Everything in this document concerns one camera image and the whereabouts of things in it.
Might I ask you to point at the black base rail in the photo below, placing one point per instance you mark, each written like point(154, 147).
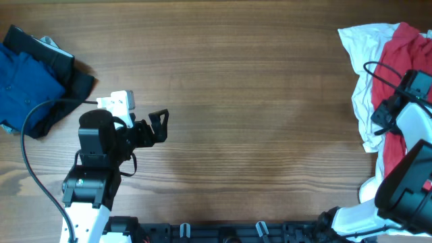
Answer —
point(222, 233)

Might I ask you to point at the red printed t-shirt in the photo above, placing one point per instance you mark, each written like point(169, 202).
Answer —
point(407, 50)

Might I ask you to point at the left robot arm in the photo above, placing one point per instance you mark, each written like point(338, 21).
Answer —
point(90, 186)

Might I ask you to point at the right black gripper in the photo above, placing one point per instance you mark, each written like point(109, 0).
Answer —
point(385, 115)

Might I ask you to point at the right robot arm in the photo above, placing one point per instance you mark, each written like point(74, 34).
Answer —
point(402, 204)

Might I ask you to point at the blue folded shirt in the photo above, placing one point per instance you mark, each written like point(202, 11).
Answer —
point(25, 83)

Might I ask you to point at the white t-shirt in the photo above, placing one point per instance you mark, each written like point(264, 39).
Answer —
point(364, 45)

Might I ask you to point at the black folded garment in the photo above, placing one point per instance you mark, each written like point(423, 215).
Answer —
point(78, 85)

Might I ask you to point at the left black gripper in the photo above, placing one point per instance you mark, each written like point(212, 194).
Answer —
point(147, 131)

